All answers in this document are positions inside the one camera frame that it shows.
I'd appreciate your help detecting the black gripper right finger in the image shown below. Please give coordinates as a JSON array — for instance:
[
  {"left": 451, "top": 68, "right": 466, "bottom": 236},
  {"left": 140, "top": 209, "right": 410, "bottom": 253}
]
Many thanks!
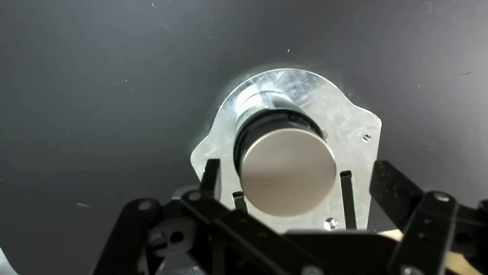
[{"left": 368, "top": 160, "right": 488, "bottom": 275}]

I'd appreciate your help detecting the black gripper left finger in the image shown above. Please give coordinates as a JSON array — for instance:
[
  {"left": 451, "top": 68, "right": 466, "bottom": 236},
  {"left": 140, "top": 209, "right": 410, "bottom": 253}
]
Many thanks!
[{"left": 91, "top": 158, "right": 317, "bottom": 275}]

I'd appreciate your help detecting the small dark bottle silver cap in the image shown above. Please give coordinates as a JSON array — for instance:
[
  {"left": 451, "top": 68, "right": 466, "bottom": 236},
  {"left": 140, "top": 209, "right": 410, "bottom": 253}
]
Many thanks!
[{"left": 231, "top": 83, "right": 338, "bottom": 219}]

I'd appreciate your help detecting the aluminium base plate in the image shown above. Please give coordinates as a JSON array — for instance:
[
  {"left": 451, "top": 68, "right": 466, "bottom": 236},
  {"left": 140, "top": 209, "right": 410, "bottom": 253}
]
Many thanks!
[{"left": 187, "top": 66, "right": 384, "bottom": 238}]

